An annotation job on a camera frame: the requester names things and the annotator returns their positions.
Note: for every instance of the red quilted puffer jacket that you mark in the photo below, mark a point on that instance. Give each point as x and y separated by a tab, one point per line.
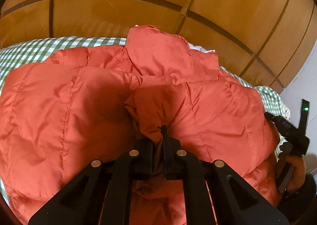
123	105

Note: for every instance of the green checkered bed sheet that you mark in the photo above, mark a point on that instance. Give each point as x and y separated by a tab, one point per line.
37	51

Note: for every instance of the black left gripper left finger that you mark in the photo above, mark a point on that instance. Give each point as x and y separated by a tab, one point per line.
101	192

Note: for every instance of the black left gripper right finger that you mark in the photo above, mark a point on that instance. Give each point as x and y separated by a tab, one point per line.
213	192

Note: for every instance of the floral bed cover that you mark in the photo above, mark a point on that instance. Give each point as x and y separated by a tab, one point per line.
286	113

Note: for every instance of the wooden wardrobe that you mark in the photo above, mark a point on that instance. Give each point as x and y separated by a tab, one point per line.
265	42

